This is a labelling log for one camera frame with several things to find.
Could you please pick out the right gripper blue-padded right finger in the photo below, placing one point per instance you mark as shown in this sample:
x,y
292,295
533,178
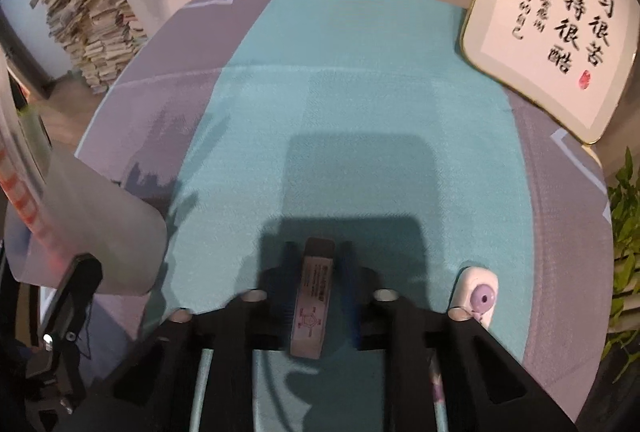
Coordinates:
x,y
368,306

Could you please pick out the tall stack of books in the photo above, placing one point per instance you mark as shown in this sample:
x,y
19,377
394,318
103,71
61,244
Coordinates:
x,y
100,36

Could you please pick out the white purple correction tape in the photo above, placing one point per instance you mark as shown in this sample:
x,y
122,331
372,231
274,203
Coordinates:
x,y
475,296

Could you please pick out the frosted translucent pen cup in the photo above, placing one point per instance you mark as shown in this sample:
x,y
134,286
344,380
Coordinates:
x,y
88,213

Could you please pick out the white labelled eraser stick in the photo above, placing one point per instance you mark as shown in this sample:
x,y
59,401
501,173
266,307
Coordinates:
x,y
312,299

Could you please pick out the orange red pen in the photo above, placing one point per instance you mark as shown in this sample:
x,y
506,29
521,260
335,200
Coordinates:
x,y
29,210

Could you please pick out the teal and grey table mat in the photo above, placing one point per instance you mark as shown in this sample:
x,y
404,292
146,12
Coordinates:
x,y
348,120

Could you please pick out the framed calligraphy board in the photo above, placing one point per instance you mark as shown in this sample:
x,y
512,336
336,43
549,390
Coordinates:
x,y
573,58

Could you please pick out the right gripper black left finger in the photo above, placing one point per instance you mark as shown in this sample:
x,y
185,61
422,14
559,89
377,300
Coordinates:
x,y
266,310

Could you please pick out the green potted plant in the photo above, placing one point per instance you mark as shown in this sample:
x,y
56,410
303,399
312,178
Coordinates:
x,y
623,320

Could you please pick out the green patterned pen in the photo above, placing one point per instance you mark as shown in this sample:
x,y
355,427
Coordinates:
x,y
36,135

